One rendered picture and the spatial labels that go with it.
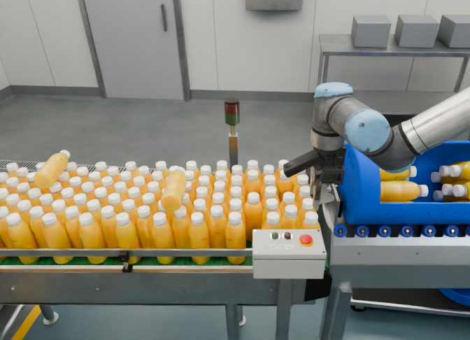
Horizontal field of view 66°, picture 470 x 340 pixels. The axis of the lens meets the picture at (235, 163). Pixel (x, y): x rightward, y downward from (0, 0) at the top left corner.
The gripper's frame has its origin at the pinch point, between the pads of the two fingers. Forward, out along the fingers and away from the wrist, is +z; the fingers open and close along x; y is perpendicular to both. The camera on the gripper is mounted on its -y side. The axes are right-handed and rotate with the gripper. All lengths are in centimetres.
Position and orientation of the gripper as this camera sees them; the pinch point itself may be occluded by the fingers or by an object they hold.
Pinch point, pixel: (312, 201)
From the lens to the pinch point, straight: 112.9
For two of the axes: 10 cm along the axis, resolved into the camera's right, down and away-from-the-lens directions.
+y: 10.0, -0.1, -0.4
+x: 0.3, -5.4, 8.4
